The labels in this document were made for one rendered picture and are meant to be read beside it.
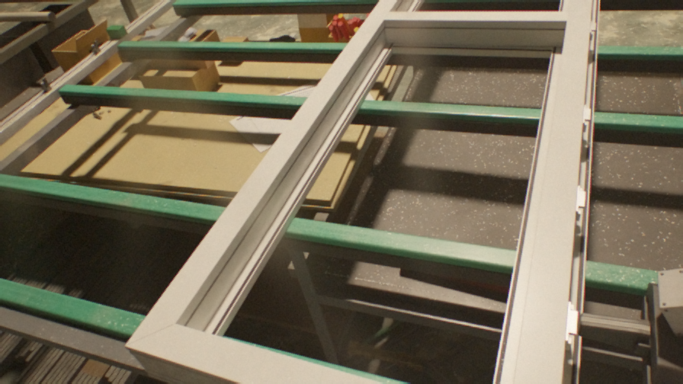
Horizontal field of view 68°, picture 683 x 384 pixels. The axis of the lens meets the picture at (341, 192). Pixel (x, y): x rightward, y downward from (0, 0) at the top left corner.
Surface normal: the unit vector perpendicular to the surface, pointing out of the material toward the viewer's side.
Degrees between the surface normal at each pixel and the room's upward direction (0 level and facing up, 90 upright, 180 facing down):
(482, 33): 90
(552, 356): 0
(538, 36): 90
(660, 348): 0
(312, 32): 90
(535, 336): 0
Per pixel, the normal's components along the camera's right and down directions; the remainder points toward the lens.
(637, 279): -0.16, -0.73
